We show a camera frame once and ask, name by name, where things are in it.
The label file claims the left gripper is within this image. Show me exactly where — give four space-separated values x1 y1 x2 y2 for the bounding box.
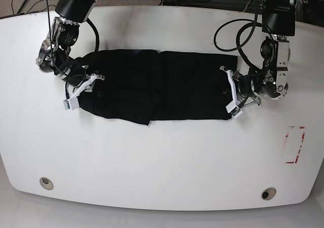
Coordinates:
220 65 261 110

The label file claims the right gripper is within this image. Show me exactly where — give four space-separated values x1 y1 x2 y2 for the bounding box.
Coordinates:
63 64 101 99

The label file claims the black t-shirt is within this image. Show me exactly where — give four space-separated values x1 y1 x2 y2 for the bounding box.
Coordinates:
77 50 238 125

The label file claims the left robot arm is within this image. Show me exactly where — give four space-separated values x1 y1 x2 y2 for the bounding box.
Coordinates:
220 0 296 118

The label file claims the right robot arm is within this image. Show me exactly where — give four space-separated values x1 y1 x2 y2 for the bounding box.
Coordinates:
36 0 100 100

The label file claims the red tape rectangle marking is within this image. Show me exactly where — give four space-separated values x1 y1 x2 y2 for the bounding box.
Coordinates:
282 126 306 164

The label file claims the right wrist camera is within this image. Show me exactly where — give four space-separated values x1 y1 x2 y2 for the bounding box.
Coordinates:
63 98 79 110

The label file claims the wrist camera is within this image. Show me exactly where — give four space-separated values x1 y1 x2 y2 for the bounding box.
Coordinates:
63 98 79 110
226 101 243 119

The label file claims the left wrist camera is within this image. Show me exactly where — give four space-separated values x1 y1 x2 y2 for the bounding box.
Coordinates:
226 101 243 119

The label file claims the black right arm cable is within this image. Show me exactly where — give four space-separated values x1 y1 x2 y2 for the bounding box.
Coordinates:
42 0 100 71

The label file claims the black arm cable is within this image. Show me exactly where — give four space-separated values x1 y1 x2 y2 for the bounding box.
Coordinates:
42 0 100 71
214 0 264 71

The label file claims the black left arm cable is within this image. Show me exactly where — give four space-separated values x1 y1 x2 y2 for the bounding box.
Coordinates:
214 0 264 71

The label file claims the left table cable grommet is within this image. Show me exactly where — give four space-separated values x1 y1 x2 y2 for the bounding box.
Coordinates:
39 177 54 191

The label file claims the table cable grommet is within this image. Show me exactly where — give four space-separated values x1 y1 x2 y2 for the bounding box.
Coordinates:
261 187 276 201
39 177 54 191

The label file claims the right table cable grommet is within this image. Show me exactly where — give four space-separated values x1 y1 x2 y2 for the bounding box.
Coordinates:
261 187 276 201

